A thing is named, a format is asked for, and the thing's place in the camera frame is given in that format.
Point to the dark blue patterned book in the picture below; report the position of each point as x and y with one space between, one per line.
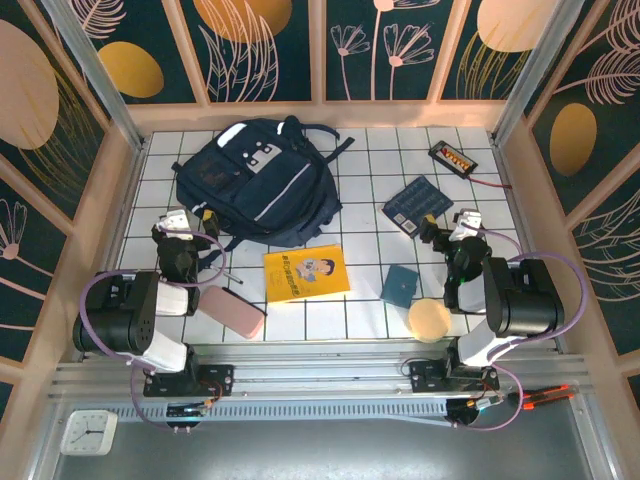
417 200

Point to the silver and black pen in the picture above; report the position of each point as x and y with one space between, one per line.
232 277

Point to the small teal notebook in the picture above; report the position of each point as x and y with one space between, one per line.
398 285

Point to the navy blue backpack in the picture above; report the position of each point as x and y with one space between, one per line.
270 190

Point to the pink pencil case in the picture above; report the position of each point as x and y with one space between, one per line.
230 312

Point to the thin black pen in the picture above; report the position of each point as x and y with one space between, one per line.
246 302

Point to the yellow picture book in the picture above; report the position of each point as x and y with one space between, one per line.
305 275

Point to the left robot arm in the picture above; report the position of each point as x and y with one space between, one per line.
120 315

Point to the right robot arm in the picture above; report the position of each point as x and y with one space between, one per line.
525 300

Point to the black charger board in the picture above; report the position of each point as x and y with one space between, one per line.
452 156

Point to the round tan wooden disc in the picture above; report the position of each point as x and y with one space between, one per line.
429 320

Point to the white square clock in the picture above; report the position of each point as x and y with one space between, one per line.
89 432

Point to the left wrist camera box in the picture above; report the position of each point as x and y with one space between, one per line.
176 221

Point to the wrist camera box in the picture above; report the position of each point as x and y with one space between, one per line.
176 221
467 224

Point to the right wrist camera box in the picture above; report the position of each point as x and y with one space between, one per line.
467 224

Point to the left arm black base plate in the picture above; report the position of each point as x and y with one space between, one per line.
220 375

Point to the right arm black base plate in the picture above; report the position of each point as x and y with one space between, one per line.
425 375

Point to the aluminium mounting rail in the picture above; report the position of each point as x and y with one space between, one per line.
320 370

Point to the aluminium frame post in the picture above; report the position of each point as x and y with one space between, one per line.
530 70
100 80

